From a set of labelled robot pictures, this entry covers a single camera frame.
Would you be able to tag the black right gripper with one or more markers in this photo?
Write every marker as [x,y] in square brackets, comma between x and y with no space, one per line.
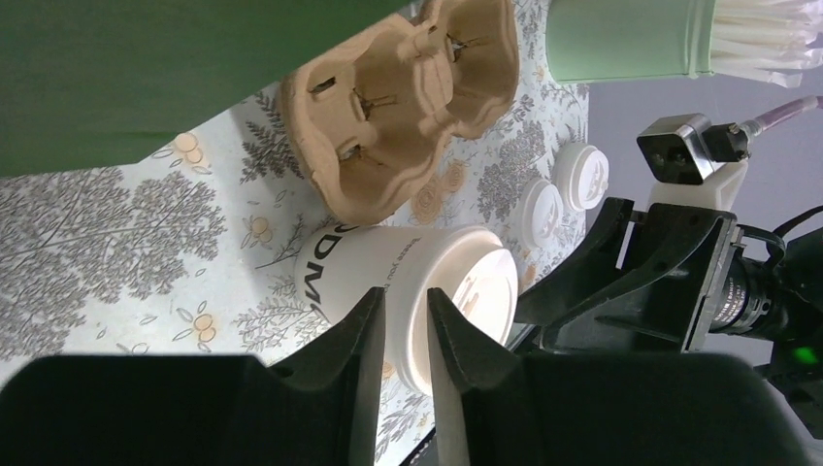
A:
[676,282]

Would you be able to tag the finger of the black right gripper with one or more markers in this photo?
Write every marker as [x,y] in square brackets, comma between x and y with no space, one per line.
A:
[587,270]

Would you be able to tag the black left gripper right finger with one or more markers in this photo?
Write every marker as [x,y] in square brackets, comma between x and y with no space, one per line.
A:
[494,407]

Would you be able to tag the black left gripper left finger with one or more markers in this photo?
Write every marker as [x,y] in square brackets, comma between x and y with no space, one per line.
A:
[318,406]

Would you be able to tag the single white paper cup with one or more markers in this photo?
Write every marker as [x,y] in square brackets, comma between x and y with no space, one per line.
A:
[337,265]

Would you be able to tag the green paper bag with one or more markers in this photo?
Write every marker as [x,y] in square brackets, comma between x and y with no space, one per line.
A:
[87,84]

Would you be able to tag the floral table mat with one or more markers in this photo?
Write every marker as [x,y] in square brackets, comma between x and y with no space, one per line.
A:
[190,250]

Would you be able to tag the green straw holder cup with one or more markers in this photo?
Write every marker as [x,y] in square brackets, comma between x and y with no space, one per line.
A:
[601,41]

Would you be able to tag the white paper straws bundle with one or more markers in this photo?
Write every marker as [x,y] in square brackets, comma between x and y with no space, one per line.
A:
[766,41]

